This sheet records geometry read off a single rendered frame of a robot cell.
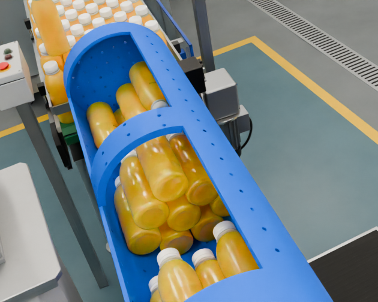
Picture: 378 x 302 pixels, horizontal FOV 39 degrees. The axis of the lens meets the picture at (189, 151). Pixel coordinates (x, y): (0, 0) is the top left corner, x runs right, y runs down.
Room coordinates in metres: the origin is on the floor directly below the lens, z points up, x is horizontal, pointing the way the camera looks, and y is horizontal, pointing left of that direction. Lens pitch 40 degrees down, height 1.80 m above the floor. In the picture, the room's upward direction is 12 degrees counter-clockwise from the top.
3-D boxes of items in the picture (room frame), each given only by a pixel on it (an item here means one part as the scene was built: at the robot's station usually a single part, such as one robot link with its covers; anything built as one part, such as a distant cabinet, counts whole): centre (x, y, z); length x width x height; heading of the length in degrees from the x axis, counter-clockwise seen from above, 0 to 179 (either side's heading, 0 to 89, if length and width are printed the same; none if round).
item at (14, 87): (1.39, 0.47, 1.05); 0.20 x 0.10 x 0.10; 11
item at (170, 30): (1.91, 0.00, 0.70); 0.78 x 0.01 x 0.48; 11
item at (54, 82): (1.33, 0.33, 0.99); 0.07 x 0.07 x 0.17
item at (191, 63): (1.32, -0.04, 0.95); 0.10 x 0.07 x 0.10; 101
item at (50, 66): (1.33, 0.33, 1.08); 0.04 x 0.04 x 0.02
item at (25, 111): (1.39, 0.47, 0.50); 0.04 x 0.04 x 1.00; 11
